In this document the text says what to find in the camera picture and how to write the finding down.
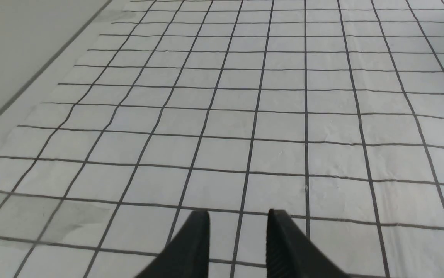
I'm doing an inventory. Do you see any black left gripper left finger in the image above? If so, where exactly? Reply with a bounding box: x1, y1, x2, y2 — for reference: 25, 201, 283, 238
137, 210, 211, 278

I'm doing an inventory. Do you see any white grid tablecloth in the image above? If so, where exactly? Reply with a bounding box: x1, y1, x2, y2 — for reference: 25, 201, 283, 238
0, 0, 444, 278

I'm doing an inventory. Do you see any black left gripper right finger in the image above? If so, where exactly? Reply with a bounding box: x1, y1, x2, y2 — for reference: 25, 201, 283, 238
266, 209, 349, 278

